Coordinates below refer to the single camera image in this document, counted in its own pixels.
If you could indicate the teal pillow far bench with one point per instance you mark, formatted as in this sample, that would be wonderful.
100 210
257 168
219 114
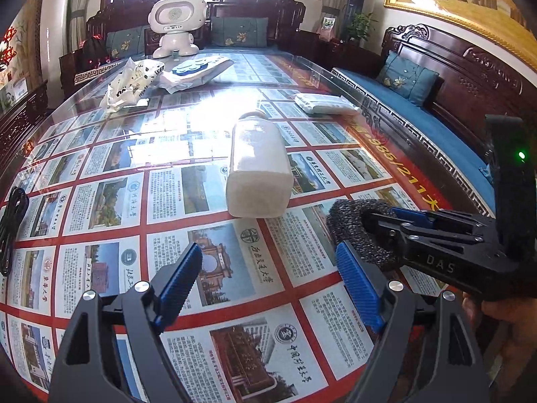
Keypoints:
407 79

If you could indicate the teal pillow armchair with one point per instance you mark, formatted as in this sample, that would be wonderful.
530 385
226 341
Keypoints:
126 43
239 31

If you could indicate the long wooden sofa bench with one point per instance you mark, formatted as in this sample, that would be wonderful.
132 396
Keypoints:
472 82

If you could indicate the white robot toy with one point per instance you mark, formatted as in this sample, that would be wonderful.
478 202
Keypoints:
175 21

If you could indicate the teal pillow right armchair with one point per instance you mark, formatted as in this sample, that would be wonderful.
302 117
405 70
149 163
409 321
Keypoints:
239 31

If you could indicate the left striped curtain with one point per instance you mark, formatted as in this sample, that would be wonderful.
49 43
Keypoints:
76 23

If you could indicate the white blue wipes pack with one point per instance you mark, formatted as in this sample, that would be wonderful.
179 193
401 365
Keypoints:
194 72

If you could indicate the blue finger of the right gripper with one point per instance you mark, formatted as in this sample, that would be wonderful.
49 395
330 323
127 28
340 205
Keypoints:
455 234
415 217

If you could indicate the carved wooden double armchair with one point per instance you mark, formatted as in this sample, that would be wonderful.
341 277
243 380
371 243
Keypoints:
285 18

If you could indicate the black foam square block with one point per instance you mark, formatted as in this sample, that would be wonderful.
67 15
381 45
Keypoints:
350 220

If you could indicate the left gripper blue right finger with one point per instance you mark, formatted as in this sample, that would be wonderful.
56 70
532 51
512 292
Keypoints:
365 284

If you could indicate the gold framed tree painting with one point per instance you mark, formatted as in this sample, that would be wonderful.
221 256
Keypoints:
499 21

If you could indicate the potted green plant corner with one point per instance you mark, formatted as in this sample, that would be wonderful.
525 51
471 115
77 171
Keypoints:
360 27

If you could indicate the teal pillow left armchair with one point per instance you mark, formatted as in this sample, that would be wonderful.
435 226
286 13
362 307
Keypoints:
126 43

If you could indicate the white spotted plastic bag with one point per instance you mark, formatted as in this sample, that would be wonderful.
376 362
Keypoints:
130 83

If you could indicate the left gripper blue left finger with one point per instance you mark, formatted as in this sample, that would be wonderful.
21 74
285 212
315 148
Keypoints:
171 287

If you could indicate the wooden tv cabinet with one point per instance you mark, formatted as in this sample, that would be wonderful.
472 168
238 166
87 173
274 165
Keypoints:
18 123

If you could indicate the red chinese knot hanging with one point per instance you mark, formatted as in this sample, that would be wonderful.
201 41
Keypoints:
7 52

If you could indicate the blue bench cushion mat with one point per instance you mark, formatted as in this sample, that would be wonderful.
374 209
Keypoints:
461 162

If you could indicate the person right hand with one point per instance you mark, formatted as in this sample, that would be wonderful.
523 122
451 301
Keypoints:
518 348

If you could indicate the white foam bottle block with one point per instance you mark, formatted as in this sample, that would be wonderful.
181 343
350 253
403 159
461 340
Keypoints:
260 181

